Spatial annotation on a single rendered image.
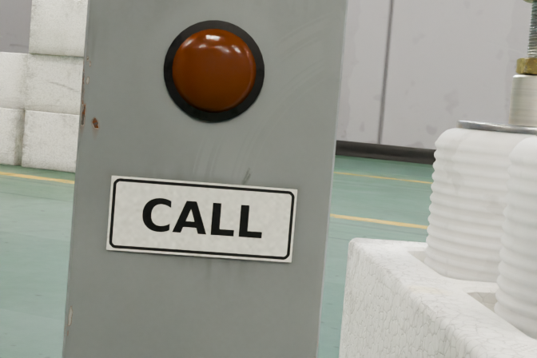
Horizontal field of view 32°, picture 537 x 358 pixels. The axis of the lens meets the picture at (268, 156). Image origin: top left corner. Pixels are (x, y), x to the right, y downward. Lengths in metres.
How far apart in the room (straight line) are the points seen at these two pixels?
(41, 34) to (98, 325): 2.82
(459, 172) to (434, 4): 5.13
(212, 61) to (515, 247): 0.17
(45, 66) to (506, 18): 3.13
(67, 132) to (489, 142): 2.57
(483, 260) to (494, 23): 5.06
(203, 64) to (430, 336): 0.17
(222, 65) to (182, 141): 0.02
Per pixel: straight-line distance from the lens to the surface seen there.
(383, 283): 0.47
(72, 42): 3.00
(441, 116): 5.54
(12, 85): 3.16
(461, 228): 0.48
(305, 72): 0.26
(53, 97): 3.04
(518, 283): 0.38
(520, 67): 0.51
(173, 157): 0.25
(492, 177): 0.47
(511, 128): 0.48
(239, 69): 0.25
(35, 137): 3.05
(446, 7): 5.59
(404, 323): 0.42
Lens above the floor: 0.25
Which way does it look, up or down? 3 degrees down
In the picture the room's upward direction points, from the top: 5 degrees clockwise
